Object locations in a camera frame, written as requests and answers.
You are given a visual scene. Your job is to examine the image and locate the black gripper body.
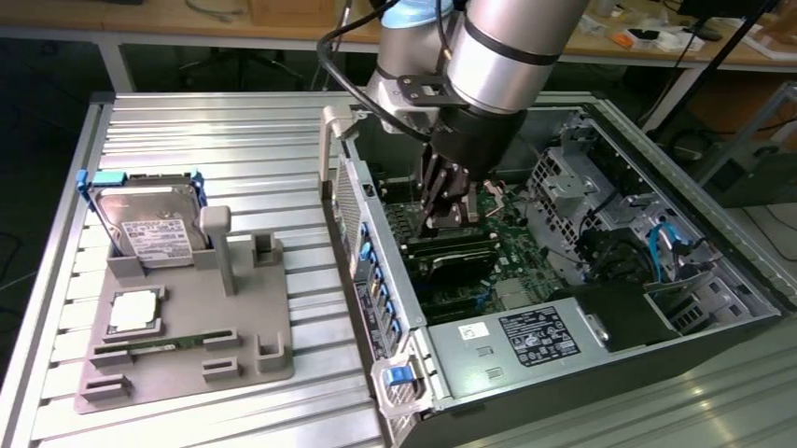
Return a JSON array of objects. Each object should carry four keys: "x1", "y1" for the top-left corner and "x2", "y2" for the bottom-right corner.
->
[{"x1": 429, "y1": 105, "x2": 529, "y2": 175}]

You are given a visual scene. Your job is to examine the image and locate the metal socket cover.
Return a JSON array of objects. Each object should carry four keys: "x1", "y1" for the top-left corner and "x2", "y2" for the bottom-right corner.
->
[{"x1": 483, "y1": 179, "x2": 511, "y2": 210}]

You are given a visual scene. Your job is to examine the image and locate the open black PC case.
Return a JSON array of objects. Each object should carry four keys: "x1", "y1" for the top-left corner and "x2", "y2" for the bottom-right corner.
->
[{"x1": 318, "y1": 91, "x2": 797, "y2": 448}]

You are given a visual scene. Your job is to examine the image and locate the perforated silver drive cage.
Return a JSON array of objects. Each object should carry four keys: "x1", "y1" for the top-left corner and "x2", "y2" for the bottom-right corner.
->
[{"x1": 527, "y1": 144, "x2": 635, "y2": 244}]

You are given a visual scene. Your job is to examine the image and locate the green motherboard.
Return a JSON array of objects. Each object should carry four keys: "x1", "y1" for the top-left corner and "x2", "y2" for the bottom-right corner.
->
[{"x1": 382, "y1": 179, "x2": 568, "y2": 328}]

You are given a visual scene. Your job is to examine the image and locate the silver chipset heatsink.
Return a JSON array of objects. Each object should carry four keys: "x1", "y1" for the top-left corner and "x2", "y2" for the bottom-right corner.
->
[{"x1": 495, "y1": 279, "x2": 537, "y2": 310}]

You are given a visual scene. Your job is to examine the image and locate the white plastic tray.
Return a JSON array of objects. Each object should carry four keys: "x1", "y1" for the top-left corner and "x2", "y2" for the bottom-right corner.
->
[{"x1": 624, "y1": 26, "x2": 707, "y2": 52}]

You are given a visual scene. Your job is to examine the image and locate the grey power supply unit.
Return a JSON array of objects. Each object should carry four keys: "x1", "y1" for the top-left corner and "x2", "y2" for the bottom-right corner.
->
[{"x1": 429, "y1": 302, "x2": 616, "y2": 398}]

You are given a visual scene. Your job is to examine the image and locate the brown cardboard box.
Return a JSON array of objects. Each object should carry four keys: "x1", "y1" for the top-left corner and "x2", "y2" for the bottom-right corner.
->
[{"x1": 249, "y1": 0, "x2": 338, "y2": 29}]

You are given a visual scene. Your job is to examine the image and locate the black office chair base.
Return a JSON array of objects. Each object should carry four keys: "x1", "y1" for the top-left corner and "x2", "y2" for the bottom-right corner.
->
[{"x1": 178, "y1": 44, "x2": 308, "y2": 92}]

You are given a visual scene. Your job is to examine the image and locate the black slanted stand pole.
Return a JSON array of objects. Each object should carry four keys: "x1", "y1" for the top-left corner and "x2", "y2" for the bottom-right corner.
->
[{"x1": 640, "y1": 0, "x2": 784, "y2": 134}]

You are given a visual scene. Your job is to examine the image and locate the silver disk bay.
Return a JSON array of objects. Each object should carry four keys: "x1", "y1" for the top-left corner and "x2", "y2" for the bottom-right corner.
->
[{"x1": 644, "y1": 268, "x2": 759, "y2": 335}]

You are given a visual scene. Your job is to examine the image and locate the dark grey cabinet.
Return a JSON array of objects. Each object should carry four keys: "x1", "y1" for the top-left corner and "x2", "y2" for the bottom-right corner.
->
[{"x1": 709, "y1": 148, "x2": 797, "y2": 209}]

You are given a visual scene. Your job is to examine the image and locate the hard disk with blue rails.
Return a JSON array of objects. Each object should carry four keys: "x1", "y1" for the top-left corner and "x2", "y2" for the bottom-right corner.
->
[{"x1": 74, "y1": 170, "x2": 212, "y2": 272}]

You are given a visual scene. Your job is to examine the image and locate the black monitor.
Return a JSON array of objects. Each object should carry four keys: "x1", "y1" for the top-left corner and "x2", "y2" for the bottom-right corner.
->
[{"x1": 676, "y1": 0, "x2": 780, "y2": 20}]

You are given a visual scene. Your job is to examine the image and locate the green RAM stick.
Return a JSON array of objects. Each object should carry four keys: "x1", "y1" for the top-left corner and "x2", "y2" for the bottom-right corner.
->
[{"x1": 97, "y1": 329, "x2": 237, "y2": 357}]

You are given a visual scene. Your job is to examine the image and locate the silver CPU chip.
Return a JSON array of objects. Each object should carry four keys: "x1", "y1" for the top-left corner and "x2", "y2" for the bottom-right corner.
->
[{"x1": 105, "y1": 291, "x2": 167, "y2": 337}]

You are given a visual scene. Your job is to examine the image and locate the grey plastic parts rack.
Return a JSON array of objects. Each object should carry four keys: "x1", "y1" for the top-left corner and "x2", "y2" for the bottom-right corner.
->
[{"x1": 74, "y1": 204, "x2": 298, "y2": 416}]

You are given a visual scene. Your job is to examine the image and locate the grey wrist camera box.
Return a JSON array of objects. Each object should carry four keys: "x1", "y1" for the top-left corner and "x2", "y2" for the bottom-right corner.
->
[{"x1": 389, "y1": 74, "x2": 469, "y2": 134}]

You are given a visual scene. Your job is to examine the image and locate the blue disk wire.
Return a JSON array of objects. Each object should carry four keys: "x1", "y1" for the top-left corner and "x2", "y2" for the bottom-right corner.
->
[{"x1": 647, "y1": 221, "x2": 693, "y2": 286}]

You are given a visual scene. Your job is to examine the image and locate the black plastic air duct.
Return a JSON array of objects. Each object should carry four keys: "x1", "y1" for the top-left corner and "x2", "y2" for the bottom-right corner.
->
[{"x1": 551, "y1": 282, "x2": 681, "y2": 354}]

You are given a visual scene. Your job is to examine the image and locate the wooden desk white frame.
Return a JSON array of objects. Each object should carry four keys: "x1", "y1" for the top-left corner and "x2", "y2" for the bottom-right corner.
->
[{"x1": 0, "y1": 0, "x2": 797, "y2": 136}]

